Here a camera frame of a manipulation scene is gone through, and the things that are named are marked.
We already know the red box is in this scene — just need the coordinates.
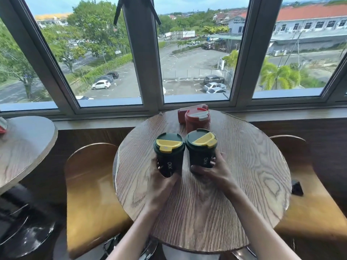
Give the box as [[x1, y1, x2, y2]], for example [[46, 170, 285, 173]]
[[177, 104, 209, 124]]

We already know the red cup grey lid flap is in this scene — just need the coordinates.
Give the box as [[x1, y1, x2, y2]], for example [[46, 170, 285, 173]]
[[185, 107, 211, 134]]

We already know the large green tree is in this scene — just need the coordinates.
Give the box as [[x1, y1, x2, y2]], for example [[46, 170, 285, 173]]
[[41, 0, 130, 61]]

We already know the dark suv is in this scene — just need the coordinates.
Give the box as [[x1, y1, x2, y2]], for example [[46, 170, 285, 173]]
[[203, 75, 225, 85]]

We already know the dark green cup yellow lid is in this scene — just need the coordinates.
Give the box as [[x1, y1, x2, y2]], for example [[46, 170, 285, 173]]
[[185, 129, 218, 169], [153, 132, 186, 178]]

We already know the grey window frame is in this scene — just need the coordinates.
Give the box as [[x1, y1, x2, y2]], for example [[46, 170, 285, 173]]
[[0, 0, 347, 120]]

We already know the person's left forearm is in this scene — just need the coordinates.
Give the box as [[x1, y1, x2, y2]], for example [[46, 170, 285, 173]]
[[106, 199, 166, 260]]

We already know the small black object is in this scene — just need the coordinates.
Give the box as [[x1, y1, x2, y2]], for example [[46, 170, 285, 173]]
[[291, 180, 304, 197]]

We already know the person's right hand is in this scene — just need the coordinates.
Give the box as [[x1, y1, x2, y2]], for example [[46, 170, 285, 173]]
[[190, 151, 241, 200]]

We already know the round wooden side table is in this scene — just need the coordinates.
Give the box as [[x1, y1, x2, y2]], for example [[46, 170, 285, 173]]
[[0, 116, 58, 196]]

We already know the curved wooden stool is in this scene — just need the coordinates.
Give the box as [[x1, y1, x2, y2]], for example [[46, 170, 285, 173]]
[[269, 135, 347, 239], [65, 143, 134, 259]]

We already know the black window stay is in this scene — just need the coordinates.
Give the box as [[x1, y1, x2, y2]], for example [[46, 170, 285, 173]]
[[113, 0, 162, 26]]

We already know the red roofed building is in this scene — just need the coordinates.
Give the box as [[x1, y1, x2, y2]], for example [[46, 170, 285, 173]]
[[217, 4, 347, 53]]

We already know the person's left hand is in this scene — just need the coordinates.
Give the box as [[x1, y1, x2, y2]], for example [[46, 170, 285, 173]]
[[146, 156, 181, 208]]

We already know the palm tree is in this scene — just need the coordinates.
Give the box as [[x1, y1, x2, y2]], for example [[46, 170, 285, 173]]
[[259, 58, 301, 91]]

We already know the white parked car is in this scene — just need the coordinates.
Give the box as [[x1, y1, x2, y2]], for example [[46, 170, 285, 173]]
[[92, 80, 111, 90]]

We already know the black round stool base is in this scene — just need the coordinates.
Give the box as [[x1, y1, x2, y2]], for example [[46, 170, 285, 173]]
[[0, 184, 58, 260]]

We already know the black chrome stool footrest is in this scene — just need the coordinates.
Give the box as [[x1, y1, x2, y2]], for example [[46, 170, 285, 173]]
[[102, 233, 159, 260]]

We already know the person's right forearm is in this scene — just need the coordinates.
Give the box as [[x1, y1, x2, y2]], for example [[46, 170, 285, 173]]
[[224, 187, 302, 260]]

